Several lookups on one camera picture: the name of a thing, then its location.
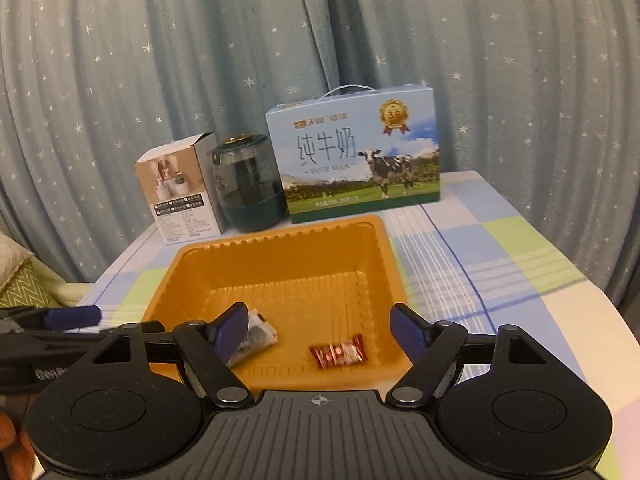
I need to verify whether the clear black snack packet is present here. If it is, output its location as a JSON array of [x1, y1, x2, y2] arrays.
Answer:
[[228, 309, 279, 367]]

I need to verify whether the left hand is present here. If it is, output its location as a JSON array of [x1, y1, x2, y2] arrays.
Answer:
[[0, 412, 36, 480]]

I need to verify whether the white humidifier box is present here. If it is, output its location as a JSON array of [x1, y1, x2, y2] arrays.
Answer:
[[134, 132, 226, 244]]

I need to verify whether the green chevron cushion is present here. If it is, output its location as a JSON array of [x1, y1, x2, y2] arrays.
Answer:
[[0, 261, 61, 309]]

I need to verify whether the blue milk carton box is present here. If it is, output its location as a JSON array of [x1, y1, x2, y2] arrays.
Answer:
[[266, 84, 440, 223]]

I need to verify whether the plaid tablecloth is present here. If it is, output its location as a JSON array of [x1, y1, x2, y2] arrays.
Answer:
[[80, 171, 639, 479]]

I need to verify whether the orange plastic tray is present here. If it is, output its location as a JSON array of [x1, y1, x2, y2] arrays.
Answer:
[[143, 214, 410, 391]]

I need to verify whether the dark green humidifier jar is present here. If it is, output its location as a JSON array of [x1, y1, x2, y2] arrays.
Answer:
[[210, 133, 288, 233]]

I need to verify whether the dark red candy packet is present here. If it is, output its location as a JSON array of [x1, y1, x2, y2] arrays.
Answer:
[[309, 334, 368, 370]]

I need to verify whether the blue star curtain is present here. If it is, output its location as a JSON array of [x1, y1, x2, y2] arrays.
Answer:
[[1, 0, 639, 301]]

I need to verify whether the beige cushion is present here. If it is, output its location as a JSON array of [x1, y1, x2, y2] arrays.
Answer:
[[0, 233, 34, 290]]

